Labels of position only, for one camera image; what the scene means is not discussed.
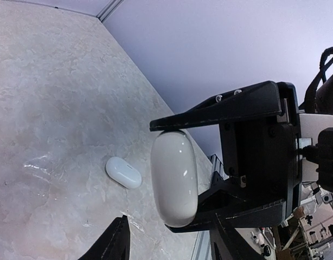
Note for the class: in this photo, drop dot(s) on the white earbud charging case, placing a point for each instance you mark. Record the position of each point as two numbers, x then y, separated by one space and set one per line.
174 178

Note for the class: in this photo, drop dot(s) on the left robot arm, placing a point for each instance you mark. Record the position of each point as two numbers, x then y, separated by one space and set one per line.
114 243

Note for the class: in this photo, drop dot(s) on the right aluminium corner post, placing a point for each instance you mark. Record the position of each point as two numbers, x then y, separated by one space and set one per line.
109 8

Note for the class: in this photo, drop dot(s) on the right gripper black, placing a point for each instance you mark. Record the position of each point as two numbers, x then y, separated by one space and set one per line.
259 130

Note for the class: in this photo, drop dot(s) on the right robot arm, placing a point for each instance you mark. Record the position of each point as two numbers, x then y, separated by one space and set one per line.
316 125

